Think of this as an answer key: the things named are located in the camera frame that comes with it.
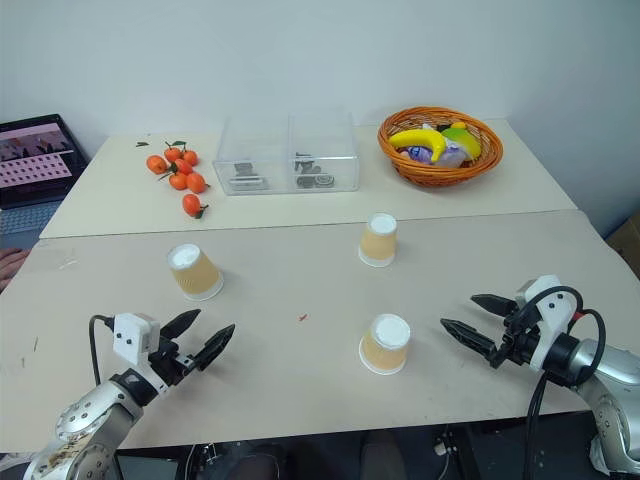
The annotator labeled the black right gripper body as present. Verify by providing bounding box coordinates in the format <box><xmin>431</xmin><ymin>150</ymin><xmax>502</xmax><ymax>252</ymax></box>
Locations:
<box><xmin>489</xmin><ymin>298</ymin><xmax>544</xmax><ymax>371</ymax></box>

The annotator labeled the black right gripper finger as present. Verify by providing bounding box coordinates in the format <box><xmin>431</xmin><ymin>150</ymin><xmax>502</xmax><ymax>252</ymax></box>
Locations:
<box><xmin>439</xmin><ymin>317</ymin><xmax>503</xmax><ymax>362</ymax></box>
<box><xmin>470</xmin><ymin>293</ymin><xmax>519</xmax><ymax>317</ymax></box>

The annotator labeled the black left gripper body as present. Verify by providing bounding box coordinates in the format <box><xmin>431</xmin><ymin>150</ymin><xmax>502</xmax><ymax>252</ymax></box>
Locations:
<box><xmin>144</xmin><ymin>333</ymin><xmax>201</xmax><ymax>389</ymax></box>

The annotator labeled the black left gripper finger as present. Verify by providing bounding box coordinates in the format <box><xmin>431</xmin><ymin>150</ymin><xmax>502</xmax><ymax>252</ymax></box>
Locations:
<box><xmin>191</xmin><ymin>323</ymin><xmax>237</xmax><ymax>373</ymax></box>
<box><xmin>160</xmin><ymin>308</ymin><xmax>203</xmax><ymax>341</ymax></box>

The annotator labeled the bystander bare hand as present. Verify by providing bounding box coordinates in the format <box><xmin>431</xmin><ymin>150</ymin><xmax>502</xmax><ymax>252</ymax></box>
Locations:
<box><xmin>0</xmin><ymin>247</ymin><xmax>33</xmax><ymax>294</ymax></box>

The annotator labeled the tan paper cup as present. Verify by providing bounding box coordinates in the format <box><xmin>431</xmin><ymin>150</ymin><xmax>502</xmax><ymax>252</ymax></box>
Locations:
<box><xmin>166</xmin><ymin>242</ymin><xmax>225</xmax><ymax>303</ymax></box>
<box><xmin>357</xmin><ymin>212</ymin><xmax>399</xmax><ymax>269</ymax></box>
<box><xmin>358</xmin><ymin>313</ymin><xmax>413</xmax><ymax>376</ymax></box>

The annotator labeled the brown cardboard box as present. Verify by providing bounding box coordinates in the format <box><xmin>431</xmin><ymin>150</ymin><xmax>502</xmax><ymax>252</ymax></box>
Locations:
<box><xmin>605</xmin><ymin>209</ymin><xmax>640</xmax><ymax>282</ymax></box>

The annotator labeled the orange wicker basket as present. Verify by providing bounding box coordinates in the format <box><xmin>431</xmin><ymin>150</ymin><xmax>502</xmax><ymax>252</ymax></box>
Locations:
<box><xmin>376</xmin><ymin>105</ymin><xmax>505</xmax><ymax>188</ymax></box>

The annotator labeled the green yellow toy fruit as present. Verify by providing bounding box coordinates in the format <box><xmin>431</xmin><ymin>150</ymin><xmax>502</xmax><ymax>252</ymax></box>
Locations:
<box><xmin>441</xmin><ymin>121</ymin><xmax>483</xmax><ymax>163</ymax></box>

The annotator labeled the purple white toy item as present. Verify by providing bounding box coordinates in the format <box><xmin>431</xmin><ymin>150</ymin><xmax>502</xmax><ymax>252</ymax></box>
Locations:
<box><xmin>403</xmin><ymin>143</ymin><xmax>469</xmax><ymax>168</ymax></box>

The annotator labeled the yellow toy banana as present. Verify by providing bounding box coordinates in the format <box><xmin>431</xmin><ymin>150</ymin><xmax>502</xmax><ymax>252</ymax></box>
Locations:
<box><xmin>388</xmin><ymin>128</ymin><xmax>448</xmax><ymax>165</ymax></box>

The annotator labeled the clear plastic drawer box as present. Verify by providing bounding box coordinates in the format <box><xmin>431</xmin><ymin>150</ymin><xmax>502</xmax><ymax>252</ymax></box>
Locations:
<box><xmin>212</xmin><ymin>111</ymin><xmax>362</xmax><ymax>197</ymax></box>

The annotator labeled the open laptop computer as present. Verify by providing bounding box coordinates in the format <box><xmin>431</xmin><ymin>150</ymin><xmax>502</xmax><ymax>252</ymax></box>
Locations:
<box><xmin>0</xmin><ymin>113</ymin><xmax>89</xmax><ymax>250</ymax></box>

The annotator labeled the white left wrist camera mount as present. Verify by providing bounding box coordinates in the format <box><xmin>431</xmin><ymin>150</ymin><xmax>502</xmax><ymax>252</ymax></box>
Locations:
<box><xmin>111</xmin><ymin>312</ymin><xmax>169</xmax><ymax>394</ymax></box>

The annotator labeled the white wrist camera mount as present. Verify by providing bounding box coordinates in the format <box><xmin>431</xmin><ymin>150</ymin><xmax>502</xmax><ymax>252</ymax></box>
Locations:
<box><xmin>514</xmin><ymin>274</ymin><xmax>575</xmax><ymax>372</ymax></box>
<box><xmin>111</xmin><ymin>312</ymin><xmax>169</xmax><ymax>394</ymax></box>

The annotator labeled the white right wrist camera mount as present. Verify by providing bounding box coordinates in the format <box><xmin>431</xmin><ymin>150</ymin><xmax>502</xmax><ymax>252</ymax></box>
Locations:
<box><xmin>514</xmin><ymin>274</ymin><xmax>575</xmax><ymax>372</ymax></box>

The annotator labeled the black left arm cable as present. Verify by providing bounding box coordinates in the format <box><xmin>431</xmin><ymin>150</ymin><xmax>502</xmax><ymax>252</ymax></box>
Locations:
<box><xmin>88</xmin><ymin>314</ymin><xmax>117</xmax><ymax>387</ymax></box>

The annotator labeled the thick black hanging cable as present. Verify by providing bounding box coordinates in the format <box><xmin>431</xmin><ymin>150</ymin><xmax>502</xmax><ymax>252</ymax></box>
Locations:
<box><xmin>521</xmin><ymin>371</ymin><xmax>552</xmax><ymax>480</ymax></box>

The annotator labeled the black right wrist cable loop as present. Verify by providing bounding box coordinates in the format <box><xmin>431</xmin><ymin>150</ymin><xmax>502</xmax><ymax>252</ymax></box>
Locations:
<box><xmin>509</xmin><ymin>285</ymin><xmax>608</xmax><ymax>386</ymax></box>

